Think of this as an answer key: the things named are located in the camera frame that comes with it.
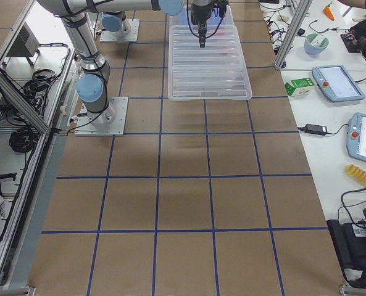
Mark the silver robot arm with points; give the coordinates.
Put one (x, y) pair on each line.
(92, 86)
(116, 23)

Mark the orange toy carrot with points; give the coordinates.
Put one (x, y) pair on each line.
(328, 12)

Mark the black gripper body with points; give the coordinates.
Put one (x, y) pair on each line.
(199, 15)

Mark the black power adapter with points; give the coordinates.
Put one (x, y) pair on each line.
(314, 129)

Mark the clear plastic storage box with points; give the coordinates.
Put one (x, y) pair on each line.
(216, 12)

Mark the yellow ridged toy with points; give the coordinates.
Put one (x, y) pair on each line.
(356, 173)

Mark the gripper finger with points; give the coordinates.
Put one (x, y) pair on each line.
(202, 30)

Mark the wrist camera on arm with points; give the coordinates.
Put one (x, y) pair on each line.
(222, 7)

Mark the green blue bowl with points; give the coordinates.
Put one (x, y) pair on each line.
(315, 43)

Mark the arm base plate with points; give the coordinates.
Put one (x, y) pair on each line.
(110, 122)
(132, 37)

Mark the clear plastic box lid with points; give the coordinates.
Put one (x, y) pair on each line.
(215, 71)

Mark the aluminium frame post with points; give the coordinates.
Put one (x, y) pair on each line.
(293, 27)

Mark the black device on table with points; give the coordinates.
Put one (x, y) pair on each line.
(349, 240)

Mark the blue teach pendant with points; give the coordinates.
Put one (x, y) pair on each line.
(336, 83)
(356, 137)

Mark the grey box under frame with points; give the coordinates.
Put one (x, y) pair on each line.
(25, 45)

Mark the green white carton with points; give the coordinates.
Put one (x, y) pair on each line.
(299, 87)

